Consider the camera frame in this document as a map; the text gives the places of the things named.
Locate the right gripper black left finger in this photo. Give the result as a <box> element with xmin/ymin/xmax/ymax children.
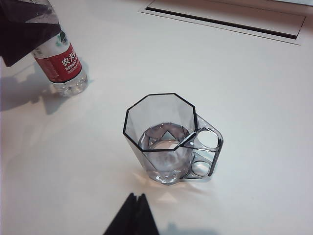
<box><xmin>102</xmin><ymin>192</ymin><xmax>140</xmax><ymax>235</ymax></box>

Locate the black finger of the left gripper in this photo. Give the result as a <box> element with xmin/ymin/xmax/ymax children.
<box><xmin>0</xmin><ymin>0</ymin><xmax>49</xmax><ymax>23</ymax></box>
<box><xmin>0</xmin><ymin>4</ymin><xmax>61</xmax><ymax>67</ymax></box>

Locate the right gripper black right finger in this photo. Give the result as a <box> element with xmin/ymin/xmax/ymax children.
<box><xmin>139</xmin><ymin>193</ymin><xmax>159</xmax><ymax>235</ymax></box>

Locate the clear water bottle red label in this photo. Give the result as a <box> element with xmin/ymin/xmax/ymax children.
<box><xmin>24</xmin><ymin>0</ymin><xmax>89</xmax><ymax>98</ymax></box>

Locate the grey transparent faceted mug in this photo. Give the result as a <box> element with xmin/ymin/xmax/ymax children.
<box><xmin>122</xmin><ymin>92</ymin><xmax>225</xmax><ymax>188</ymax></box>

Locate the white desk cable slot cover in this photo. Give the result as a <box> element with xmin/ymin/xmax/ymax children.
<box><xmin>138</xmin><ymin>0</ymin><xmax>307</xmax><ymax>46</ymax></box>

